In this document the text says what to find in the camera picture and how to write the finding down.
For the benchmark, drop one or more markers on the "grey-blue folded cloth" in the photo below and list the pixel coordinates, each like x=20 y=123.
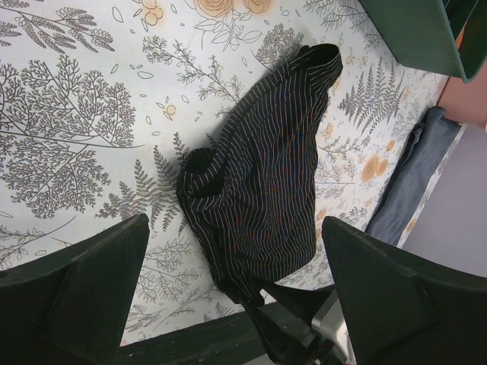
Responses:
x=425 y=148

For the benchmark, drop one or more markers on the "green compartment bin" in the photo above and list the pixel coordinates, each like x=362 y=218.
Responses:
x=444 y=37

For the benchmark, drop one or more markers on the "black pinstriped underwear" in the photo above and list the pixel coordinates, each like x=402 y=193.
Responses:
x=250 y=200

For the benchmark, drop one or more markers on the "floral patterned table mat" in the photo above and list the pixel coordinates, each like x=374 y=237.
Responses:
x=101 y=100

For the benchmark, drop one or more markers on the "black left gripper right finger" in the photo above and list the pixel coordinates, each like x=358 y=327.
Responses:
x=400 y=308

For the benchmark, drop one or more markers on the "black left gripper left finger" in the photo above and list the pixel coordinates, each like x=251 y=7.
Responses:
x=71 y=306

